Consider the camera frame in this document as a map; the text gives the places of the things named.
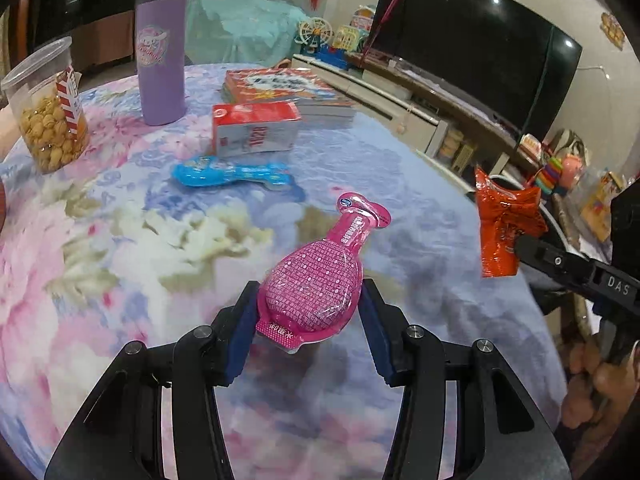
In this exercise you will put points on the wooden TV cabinet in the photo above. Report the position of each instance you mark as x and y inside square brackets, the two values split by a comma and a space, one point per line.
[453, 135]

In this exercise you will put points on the ferris wheel toy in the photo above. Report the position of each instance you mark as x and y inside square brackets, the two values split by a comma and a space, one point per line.
[312, 34]

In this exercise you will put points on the black television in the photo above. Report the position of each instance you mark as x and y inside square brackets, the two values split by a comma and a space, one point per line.
[497, 54]

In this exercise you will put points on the pink candy blister pack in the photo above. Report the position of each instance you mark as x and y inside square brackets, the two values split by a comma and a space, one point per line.
[313, 292]

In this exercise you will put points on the colourful book stack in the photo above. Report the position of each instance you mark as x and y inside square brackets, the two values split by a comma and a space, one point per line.
[317, 102]

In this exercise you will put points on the person's right hand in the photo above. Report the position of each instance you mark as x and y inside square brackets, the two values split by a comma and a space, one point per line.
[599, 395]

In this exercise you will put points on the colourful stacking ring toy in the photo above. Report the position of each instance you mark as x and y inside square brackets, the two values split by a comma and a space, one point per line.
[547, 179]

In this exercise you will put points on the red foil snack wrapper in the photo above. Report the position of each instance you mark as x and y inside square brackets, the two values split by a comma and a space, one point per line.
[497, 243]

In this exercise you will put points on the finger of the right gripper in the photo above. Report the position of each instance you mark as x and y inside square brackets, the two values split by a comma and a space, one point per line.
[565, 268]

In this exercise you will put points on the blue candy blister pack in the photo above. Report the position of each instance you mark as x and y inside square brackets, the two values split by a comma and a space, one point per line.
[212, 172]

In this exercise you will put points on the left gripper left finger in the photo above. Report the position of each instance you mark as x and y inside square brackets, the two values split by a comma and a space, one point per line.
[160, 401]

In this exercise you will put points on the clear popcorn jar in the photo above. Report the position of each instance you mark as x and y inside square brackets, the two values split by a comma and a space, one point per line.
[43, 96]

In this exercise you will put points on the red apple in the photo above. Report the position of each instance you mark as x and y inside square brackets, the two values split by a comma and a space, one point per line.
[2, 205]

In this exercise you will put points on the colourful toy house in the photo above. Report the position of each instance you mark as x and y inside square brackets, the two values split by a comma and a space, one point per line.
[353, 36]

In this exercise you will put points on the red white milk carton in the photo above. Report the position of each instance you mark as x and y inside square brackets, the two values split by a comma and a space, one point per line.
[242, 129]

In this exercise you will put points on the purple thermos bottle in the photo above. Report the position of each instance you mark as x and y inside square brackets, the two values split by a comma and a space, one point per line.
[159, 50]

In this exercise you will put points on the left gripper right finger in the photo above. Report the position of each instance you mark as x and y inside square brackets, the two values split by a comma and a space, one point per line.
[501, 434]

